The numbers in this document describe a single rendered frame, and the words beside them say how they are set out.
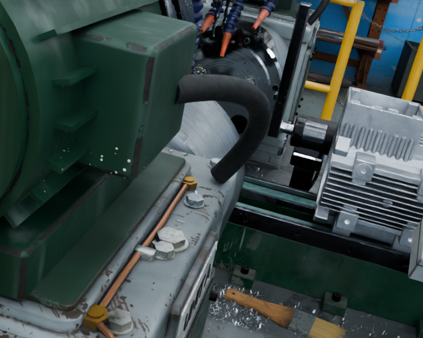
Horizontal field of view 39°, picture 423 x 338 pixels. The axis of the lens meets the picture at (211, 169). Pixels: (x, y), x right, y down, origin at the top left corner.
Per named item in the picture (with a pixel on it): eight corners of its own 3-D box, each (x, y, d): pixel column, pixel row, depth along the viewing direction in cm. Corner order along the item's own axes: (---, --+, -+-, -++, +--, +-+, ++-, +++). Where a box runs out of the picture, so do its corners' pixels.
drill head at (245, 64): (144, 140, 121) (162, 19, 111) (195, 91, 158) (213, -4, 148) (262, 172, 118) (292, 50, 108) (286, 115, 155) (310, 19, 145)
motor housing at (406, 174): (307, 239, 96) (340, 131, 88) (316, 192, 113) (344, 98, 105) (432, 274, 93) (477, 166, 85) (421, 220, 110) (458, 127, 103)
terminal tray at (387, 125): (334, 145, 94) (347, 102, 91) (337, 125, 103) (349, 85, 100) (411, 164, 92) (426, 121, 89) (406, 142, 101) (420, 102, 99)
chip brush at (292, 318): (219, 302, 96) (221, 298, 96) (230, 286, 101) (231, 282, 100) (342, 351, 91) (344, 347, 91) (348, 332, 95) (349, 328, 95)
